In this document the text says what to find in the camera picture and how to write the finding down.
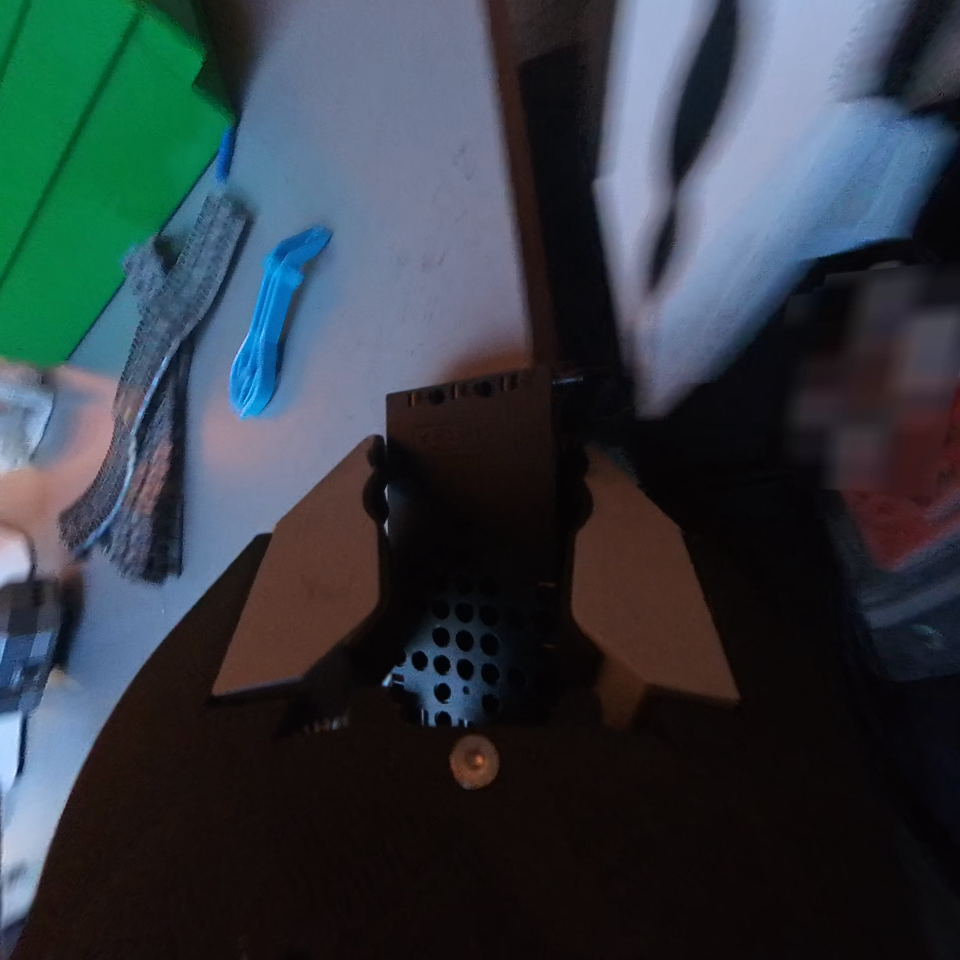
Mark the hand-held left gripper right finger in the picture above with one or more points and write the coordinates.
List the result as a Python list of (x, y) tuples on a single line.
[(652, 600)]

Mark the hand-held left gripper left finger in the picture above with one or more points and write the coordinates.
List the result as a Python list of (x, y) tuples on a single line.
[(300, 600)]

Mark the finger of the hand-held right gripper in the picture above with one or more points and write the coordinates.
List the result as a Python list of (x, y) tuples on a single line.
[(787, 187), (637, 112)]

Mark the black perforated brick box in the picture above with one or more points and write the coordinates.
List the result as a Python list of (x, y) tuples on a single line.
[(472, 465)]

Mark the blue brick separator tool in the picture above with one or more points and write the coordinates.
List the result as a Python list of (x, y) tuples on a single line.
[(262, 337)]

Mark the grey desk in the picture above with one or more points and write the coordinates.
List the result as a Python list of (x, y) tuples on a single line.
[(375, 187)]

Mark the grey brick model piece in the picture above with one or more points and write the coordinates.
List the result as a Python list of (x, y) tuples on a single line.
[(34, 645)]

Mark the crumpled white tissue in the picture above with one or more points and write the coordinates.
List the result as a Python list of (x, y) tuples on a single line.
[(22, 420)]

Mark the small blue pin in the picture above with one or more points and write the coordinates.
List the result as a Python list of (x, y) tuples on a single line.
[(225, 154)]

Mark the green plastic bin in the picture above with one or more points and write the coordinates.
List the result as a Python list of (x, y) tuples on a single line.
[(90, 187)]

